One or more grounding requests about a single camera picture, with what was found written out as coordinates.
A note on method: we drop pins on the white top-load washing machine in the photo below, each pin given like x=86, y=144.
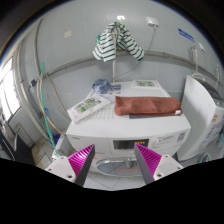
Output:
x=203, y=107

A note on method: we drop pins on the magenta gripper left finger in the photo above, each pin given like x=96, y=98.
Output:
x=75, y=167

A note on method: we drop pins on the blue crumpled cloth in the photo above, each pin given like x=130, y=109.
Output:
x=101, y=86

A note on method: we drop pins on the grey wall pipe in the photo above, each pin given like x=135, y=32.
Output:
x=165, y=55

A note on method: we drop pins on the white wall socket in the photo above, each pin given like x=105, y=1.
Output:
x=152, y=22

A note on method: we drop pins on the green white striped shirt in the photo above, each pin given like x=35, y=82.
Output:
x=116, y=37

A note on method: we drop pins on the window at left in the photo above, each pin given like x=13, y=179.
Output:
x=8, y=96

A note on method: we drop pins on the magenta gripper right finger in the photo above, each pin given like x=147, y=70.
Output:
x=154, y=166

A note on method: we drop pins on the brown folded towel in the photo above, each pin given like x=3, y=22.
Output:
x=147, y=106

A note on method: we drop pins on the blue wall sign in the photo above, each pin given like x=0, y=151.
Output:
x=186, y=35

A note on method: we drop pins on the illustrated booklet on washer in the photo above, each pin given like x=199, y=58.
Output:
x=87, y=107

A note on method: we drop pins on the white front-load washing machine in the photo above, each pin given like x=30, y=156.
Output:
x=115, y=136

